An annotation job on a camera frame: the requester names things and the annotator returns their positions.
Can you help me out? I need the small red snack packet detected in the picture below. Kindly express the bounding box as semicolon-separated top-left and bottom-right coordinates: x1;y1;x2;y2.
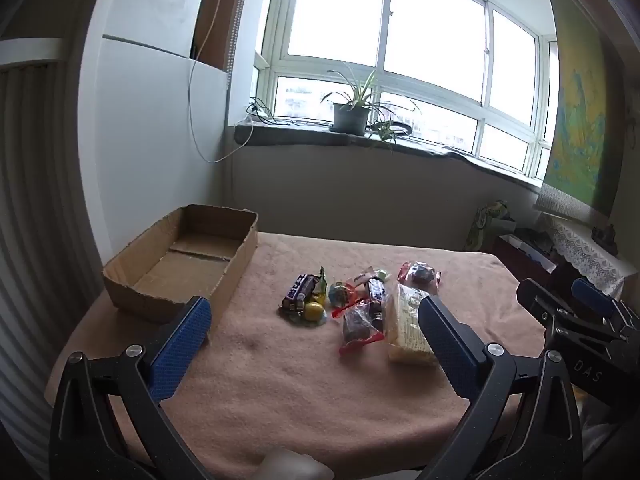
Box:
397;261;442;288

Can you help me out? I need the white ribbed panel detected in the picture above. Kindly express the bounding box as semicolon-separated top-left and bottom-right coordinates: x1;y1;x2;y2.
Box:
0;60;101;461

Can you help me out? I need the brown cardboard box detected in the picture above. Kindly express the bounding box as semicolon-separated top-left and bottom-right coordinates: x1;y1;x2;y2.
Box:
101;204;259;324

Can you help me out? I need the red dark snack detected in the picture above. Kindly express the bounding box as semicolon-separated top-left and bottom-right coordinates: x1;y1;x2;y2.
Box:
332;300;386;356

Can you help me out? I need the wooden shelf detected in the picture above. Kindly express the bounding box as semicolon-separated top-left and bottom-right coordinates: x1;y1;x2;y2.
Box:
192;0;241;73

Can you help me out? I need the potted spider plant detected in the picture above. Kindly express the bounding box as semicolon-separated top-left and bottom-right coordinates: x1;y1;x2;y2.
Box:
320;60;421;153

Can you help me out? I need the grey windowsill cover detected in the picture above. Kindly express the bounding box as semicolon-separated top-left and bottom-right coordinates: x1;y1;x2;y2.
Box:
234;120;543;186

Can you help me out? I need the white framed window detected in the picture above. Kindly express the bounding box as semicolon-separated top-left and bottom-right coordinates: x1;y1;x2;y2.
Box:
255;0;561;183

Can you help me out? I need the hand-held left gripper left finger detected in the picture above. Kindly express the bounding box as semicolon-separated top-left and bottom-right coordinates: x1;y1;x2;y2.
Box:
48;296;221;480

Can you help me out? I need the white charger with cables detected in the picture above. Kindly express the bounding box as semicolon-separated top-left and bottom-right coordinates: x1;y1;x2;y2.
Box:
246;99;277;124

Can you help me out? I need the dark figurine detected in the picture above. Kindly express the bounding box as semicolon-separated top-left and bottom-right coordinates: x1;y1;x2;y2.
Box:
591;225;618;256

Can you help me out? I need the white cable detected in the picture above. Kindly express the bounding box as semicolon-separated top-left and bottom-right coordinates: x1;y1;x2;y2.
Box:
188;0;253;163

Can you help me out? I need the green printed bag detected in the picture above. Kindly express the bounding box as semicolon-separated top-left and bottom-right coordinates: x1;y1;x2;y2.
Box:
465;201;516;251

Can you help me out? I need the pink blanket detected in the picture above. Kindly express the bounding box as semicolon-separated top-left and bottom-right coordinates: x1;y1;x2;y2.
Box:
45;232;551;477

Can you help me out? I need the dark brown chocolate bar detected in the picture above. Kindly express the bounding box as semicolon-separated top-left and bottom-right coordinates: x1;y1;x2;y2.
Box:
366;278;388;331

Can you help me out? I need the person's left hand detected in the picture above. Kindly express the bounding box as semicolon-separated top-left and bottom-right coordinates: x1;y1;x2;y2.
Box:
250;449;335;480

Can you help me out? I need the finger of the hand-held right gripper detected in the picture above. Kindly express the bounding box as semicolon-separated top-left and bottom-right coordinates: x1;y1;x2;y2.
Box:
516;279;563;328
571;277;640;333

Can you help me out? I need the white cabinet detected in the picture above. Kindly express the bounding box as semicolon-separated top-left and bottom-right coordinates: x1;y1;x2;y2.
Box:
77;0;231;266

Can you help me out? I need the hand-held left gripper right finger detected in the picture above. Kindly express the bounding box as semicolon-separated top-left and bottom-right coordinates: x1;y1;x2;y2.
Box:
416;295;583;480

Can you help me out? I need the purple chocolate bar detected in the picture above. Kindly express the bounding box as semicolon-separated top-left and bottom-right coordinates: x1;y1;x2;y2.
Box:
281;273;321;311

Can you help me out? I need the green yellow wall map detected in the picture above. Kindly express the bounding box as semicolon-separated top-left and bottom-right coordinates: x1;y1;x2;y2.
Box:
542;0;626;216

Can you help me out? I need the white lace cloth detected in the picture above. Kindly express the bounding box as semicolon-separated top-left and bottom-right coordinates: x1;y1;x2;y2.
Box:
537;182;628;296

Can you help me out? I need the dark red box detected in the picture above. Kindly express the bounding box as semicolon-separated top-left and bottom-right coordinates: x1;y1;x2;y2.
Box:
492;232;561;273

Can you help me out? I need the colourful orange wrapper candy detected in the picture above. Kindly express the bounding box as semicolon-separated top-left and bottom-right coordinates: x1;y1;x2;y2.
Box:
327;281;357;309

